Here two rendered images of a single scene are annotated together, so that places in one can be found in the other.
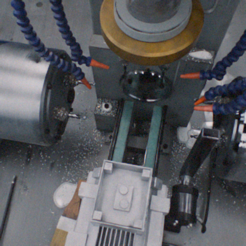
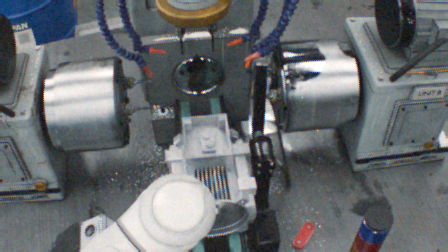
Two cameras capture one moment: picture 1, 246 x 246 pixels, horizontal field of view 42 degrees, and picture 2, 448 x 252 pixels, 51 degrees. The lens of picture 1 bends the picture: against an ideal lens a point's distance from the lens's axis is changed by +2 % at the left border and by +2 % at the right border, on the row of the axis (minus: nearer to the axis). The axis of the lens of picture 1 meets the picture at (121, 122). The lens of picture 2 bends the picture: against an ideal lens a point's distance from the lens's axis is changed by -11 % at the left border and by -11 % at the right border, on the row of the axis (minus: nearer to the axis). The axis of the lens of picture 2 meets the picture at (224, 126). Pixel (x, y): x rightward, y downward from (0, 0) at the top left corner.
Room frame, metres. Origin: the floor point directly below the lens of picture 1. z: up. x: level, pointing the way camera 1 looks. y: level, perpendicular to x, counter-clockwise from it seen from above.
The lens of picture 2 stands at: (-0.57, 0.19, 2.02)
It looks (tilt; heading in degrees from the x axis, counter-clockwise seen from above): 49 degrees down; 342
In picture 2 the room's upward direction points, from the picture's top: 1 degrees counter-clockwise
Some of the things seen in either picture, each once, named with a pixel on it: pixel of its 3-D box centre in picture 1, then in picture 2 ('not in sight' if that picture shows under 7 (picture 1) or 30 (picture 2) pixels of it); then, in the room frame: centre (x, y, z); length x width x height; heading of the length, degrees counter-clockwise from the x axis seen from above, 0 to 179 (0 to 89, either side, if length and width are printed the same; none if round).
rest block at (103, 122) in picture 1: (107, 114); (164, 123); (0.46, 0.05, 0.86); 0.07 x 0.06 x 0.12; 78
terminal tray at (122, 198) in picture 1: (122, 197); (207, 145); (0.14, 0.00, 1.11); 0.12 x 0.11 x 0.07; 168
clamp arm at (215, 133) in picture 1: (195, 158); (259, 102); (0.22, -0.15, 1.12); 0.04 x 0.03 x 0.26; 168
